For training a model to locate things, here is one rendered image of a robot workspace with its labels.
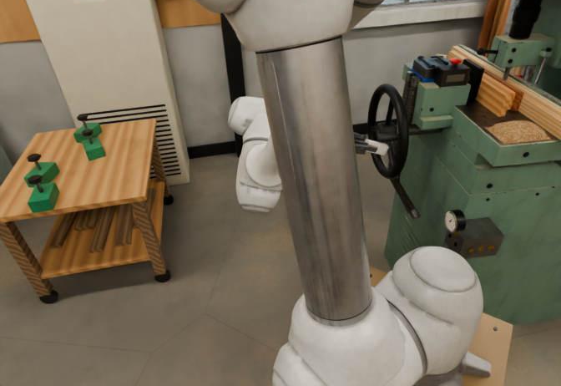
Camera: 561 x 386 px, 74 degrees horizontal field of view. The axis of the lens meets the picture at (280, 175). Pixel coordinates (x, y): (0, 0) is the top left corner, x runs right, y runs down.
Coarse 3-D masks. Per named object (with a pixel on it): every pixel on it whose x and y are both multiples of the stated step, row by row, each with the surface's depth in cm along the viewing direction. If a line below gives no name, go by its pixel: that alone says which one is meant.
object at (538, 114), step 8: (448, 56) 136; (456, 56) 132; (520, 104) 103; (528, 104) 100; (536, 104) 98; (520, 112) 103; (528, 112) 100; (536, 112) 98; (544, 112) 95; (552, 112) 95; (536, 120) 98; (544, 120) 95; (552, 120) 93; (560, 120) 91; (544, 128) 96; (552, 128) 93; (560, 128) 91; (560, 136) 91
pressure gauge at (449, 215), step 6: (450, 210) 104; (456, 210) 103; (444, 216) 107; (450, 216) 104; (456, 216) 101; (462, 216) 101; (450, 222) 104; (456, 222) 101; (462, 222) 101; (450, 228) 105; (456, 228) 101; (462, 228) 102; (456, 234) 106
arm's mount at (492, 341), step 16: (384, 272) 96; (480, 320) 84; (496, 320) 83; (480, 336) 81; (496, 336) 80; (480, 352) 78; (496, 352) 78; (496, 368) 75; (464, 384) 73; (480, 384) 73; (496, 384) 72
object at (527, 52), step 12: (504, 36) 105; (540, 36) 103; (492, 48) 107; (504, 48) 102; (516, 48) 101; (528, 48) 101; (540, 48) 102; (552, 48) 102; (492, 60) 107; (504, 60) 103; (516, 60) 103; (528, 60) 103; (540, 60) 104
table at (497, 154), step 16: (464, 112) 105; (480, 112) 104; (512, 112) 104; (432, 128) 110; (464, 128) 104; (480, 128) 97; (480, 144) 98; (496, 144) 91; (512, 144) 90; (528, 144) 90; (544, 144) 91; (560, 144) 92; (496, 160) 92; (512, 160) 93; (528, 160) 93; (544, 160) 94
